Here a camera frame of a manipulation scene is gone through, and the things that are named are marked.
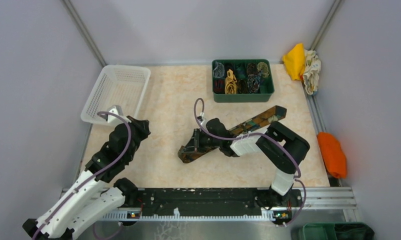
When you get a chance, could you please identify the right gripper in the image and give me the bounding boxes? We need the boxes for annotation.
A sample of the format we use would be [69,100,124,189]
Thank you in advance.
[182,128,222,154]

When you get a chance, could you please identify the brown green patterned tie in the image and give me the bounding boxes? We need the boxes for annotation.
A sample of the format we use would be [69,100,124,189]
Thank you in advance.
[177,105,287,164]

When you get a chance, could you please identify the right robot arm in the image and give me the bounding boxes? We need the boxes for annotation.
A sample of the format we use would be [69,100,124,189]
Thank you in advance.
[185,116,310,206]

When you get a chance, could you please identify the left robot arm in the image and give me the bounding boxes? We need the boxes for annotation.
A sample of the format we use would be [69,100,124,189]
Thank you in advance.
[22,115,151,240]

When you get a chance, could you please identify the red dark rolled tie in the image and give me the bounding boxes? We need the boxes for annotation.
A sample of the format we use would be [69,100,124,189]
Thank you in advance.
[213,78,225,94]

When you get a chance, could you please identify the yellow rolled tie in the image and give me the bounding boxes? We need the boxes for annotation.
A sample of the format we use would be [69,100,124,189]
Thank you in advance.
[224,69,238,95]

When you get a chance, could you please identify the white plastic basket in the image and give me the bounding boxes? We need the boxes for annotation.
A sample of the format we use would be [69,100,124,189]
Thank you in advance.
[80,64,151,126]

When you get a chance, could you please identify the green compartment tray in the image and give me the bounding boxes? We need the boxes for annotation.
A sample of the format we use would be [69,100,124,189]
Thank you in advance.
[211,58,275,103]

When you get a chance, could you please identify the grey rolled tie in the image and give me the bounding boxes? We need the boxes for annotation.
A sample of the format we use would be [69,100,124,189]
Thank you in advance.
[212,61,225,78]

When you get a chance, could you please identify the blue patterned rolled tie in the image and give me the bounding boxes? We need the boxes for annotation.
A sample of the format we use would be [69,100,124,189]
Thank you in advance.
[247,74,261,94]

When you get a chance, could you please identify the olive rolled tie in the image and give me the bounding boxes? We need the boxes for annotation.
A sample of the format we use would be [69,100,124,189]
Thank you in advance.
[256,61,270,79]

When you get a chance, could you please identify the yellow cloth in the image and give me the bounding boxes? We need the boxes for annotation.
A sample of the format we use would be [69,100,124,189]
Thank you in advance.
[282,43,306,81]

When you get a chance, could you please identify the cream patterned cloth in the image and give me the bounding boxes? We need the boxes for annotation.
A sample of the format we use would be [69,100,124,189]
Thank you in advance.
[302,49,322,96]

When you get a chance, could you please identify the orange cloth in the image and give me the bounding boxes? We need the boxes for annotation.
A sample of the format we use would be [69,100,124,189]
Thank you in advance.
[317,132,348,179]

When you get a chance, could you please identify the green bin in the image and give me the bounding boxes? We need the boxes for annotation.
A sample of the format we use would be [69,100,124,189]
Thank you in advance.
[297,222,375,240]

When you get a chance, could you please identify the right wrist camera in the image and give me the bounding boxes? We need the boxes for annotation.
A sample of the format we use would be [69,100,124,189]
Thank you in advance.
[196,112,208,129]

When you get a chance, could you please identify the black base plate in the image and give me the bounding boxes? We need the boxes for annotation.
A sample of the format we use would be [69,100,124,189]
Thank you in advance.
[106,187,304,220]

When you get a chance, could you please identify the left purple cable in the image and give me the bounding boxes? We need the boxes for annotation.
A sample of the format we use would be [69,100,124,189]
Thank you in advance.
[31,111,132,240]

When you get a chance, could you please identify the purple cable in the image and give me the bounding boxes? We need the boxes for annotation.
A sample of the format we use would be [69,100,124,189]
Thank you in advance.
[31,111,132,240]
[193,97,307,228]

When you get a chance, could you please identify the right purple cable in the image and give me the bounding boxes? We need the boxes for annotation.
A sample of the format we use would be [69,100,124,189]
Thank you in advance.
[193,97,307,228]

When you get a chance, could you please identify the aluminium frame rail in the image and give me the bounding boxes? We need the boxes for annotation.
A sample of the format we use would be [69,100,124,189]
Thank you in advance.
[56,187,358,222]

